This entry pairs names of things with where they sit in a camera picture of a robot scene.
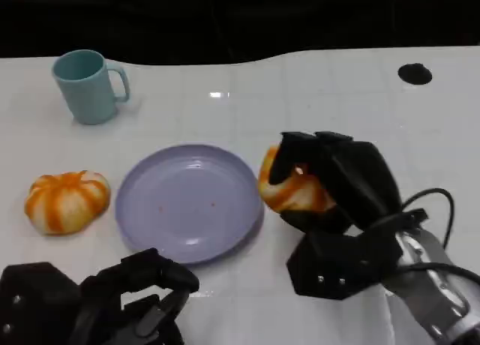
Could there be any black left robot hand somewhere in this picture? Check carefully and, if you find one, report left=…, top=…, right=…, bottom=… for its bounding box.
left=70, top=247, right=201, bottom=345

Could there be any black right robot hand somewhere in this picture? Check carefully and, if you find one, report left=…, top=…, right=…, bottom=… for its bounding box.
left=268, top=130, right=403, bottom=234

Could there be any orange and white bread roll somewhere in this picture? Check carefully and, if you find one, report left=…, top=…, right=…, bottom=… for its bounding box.
left=257, top=144, right=337, bottom=215
left=24, top=169, right=113, bottom=237

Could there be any black table grommet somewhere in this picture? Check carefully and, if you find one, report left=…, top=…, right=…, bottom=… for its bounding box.
left=397, top=62, right=434, bottom=86

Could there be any lilac plate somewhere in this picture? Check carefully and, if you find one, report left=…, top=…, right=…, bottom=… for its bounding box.
left=114, top=143, right=266, bottom=266

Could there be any pale green mug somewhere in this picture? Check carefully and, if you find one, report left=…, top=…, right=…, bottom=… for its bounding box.
left=51, top=49, right=132, bottom=126

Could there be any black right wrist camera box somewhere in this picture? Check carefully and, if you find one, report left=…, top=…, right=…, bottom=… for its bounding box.
left=286, top=227, right=405, bottom=302

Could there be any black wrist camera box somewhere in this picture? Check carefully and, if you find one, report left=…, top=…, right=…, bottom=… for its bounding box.
left=0, top=261, right=82, bottom=345
left=286, top=227, right=405, bottom=302

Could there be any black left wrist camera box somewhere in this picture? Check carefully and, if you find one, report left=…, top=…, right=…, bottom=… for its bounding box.
left=0, top=261, right=82, bottom=345

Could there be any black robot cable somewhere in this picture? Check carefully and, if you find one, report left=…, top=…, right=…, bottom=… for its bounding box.
left=397, top=187, right=456, bottom=249
left=389, top=260, right=480, bottom=287

